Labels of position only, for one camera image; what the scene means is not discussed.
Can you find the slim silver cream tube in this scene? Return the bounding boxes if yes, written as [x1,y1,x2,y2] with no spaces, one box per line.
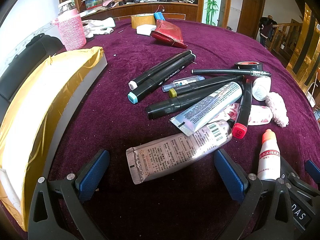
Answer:
[169,81,244,137]

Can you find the blue battery pack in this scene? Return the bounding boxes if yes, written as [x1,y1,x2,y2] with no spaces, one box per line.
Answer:
[153,5,166,22]

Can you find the floral hand cream tube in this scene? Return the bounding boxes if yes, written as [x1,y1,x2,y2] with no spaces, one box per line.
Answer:
[224,102,273,126]

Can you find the clear plastic pen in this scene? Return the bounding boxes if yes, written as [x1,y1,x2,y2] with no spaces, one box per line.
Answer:
[162,76,205,92]

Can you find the black marker with white cap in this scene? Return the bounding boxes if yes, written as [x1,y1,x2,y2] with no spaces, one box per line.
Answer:
[128,50,192,90]

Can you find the gold-lined white box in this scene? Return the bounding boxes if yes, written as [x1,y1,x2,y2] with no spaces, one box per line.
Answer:
[0,46,108,232]

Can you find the wooden counter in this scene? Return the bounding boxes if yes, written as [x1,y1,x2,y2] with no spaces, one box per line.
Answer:
[57,0,205,22]

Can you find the brown wooden door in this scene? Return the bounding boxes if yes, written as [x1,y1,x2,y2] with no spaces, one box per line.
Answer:
[236,0,266,40]

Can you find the small white box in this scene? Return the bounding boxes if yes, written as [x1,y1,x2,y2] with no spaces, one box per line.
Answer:
[136,24,157,36]

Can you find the pink knit-sleeved bottle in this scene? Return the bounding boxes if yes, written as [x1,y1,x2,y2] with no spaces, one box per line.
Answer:
[54,0,87,51]

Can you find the black electrical tape roll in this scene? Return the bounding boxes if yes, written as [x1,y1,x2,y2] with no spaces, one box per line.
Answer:
[234,61,264,72]

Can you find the brown packing tape roll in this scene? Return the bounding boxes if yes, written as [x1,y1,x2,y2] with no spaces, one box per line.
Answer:
[131,13,157,29]

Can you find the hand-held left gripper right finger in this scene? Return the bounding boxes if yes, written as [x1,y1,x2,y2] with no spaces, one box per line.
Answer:
[214,149,297,240]

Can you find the large silver cream tube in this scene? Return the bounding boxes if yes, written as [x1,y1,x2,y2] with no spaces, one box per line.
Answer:
[126,119,234,185]

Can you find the pink fluffy plush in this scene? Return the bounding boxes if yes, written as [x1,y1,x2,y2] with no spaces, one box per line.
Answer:
[265,92,289,128]

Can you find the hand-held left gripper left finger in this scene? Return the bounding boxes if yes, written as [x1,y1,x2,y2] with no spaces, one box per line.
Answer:
[27,149,110,240]

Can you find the black marker with olive cap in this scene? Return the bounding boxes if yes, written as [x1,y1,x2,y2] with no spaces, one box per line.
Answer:
[169,74,244,98]

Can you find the wooden stair railing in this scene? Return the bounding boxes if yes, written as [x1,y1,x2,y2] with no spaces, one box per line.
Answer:
[270,22,304,53]

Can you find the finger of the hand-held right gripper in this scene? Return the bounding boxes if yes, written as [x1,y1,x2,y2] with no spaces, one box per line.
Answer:
[287,159,320,198]

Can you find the black leather chair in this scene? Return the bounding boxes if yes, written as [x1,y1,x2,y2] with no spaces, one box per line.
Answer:
[0,33,64,125]

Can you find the red foil pouch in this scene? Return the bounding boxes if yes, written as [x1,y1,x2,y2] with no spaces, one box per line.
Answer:
[150,19,188,49]

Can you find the bamboo print panel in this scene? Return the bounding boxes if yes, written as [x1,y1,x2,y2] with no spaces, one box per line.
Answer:
[204,0,223,25]

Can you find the small white bottle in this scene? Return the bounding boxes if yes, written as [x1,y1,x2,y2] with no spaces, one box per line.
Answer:
[252,76,272,101]

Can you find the white cloth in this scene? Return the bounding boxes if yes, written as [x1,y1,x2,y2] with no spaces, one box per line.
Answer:
[81,17,116,38]

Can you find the gold mirrored panel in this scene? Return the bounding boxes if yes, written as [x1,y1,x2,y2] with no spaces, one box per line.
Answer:
[285,2,320,88]

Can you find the black marker with light-blue cap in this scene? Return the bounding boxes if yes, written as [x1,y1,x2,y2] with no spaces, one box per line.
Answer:
[127,53,196,104]

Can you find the white bottle with orange cap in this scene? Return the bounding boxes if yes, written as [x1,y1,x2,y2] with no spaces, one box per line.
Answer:
[257,129,282,182]

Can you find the thin black pen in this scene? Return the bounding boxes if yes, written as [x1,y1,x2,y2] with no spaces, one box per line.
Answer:
[191,69,272,77]

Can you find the black marker with red cap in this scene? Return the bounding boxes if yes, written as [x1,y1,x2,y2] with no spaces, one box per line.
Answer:
[232,79,253,139]

